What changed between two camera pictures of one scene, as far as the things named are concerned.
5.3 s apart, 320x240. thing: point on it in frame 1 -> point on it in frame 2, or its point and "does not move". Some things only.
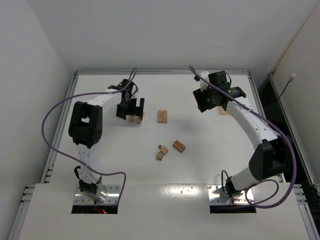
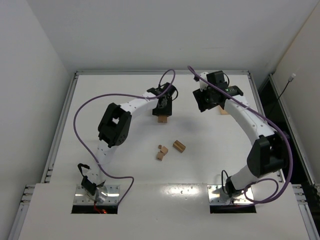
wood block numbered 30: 134,119 -> 162,119
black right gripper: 200,100 does not move
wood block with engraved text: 160,116 does not move
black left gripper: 129,110 -> 162,111
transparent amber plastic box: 222,111 does not move
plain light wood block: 164,116 does not move
